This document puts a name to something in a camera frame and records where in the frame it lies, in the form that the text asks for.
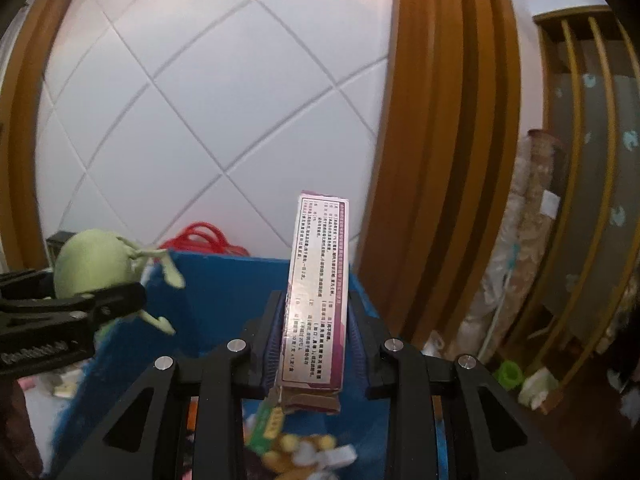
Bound blue felt storage bin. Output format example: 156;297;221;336
40;250;397;480

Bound white cloth bundle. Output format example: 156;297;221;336
517;369;562;413

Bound yellow plush toy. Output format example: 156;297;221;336
261;432;357;477

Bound wooden crib railing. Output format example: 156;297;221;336
531;5;640;413

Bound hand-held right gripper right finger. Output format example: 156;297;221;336
347;290;576;480

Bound rolled patterned mat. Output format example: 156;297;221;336
457;129;568;363

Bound green snack packet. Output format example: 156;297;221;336
244;399;287;457

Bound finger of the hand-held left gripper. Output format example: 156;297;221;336
0;282;148;333
0;269;55;302

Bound pale green plush toy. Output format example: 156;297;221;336
52;229;187;337

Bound small green toy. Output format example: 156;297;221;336
494;360;522;390

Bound red cable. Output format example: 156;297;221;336
159;221;251;259

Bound wooden panel frame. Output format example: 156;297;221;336
356;0;525;357
0;0;98;272

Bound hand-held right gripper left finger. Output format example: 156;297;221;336
50;290;287;480

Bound long purple silver box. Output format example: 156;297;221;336
272;190;353;416

